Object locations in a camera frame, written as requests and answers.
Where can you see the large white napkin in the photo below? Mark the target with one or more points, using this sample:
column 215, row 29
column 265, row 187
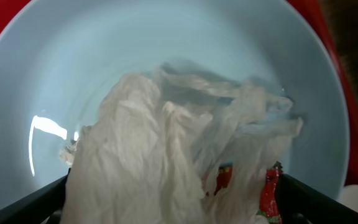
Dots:
column 177, row 148

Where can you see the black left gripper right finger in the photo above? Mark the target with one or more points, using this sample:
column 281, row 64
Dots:
column 299, row 203

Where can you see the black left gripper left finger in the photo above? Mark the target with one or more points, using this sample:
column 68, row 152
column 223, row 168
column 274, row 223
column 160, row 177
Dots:
column 38, row 206

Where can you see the red snack wrapper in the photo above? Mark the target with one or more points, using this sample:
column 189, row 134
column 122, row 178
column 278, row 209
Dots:
column 267, row 204

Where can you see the red plastic tray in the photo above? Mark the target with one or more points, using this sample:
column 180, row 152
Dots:
column 311, row 12

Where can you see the white plastic spoon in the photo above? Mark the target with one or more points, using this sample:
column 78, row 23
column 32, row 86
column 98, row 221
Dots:
column 349, row 197

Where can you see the light blue plate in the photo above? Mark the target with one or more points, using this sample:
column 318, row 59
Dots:
column 59, row 59

